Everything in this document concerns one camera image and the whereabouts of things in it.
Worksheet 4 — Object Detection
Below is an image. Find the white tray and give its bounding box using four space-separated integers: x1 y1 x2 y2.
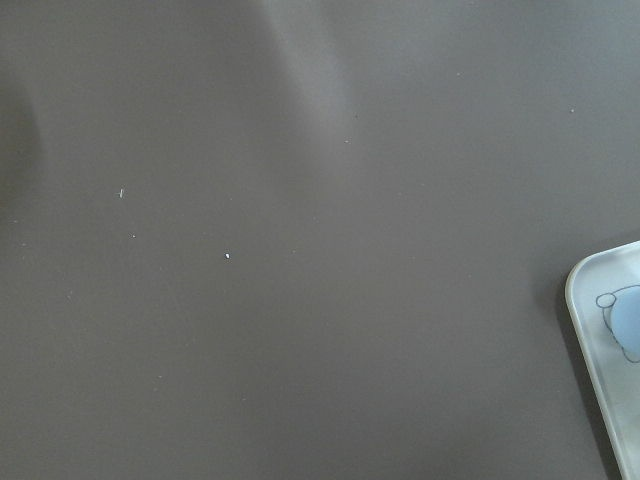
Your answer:
565 242 639 479

